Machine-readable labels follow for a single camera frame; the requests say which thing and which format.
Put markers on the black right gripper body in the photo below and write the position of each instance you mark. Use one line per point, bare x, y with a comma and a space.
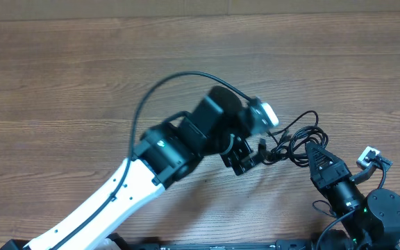
335, 176

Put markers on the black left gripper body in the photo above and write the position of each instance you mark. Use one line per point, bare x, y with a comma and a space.
235, 155

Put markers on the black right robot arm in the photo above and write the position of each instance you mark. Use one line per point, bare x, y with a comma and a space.
367, 216

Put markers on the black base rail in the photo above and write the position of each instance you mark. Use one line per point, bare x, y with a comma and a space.
115, 241

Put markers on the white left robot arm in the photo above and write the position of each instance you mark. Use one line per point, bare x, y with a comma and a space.
165, 154

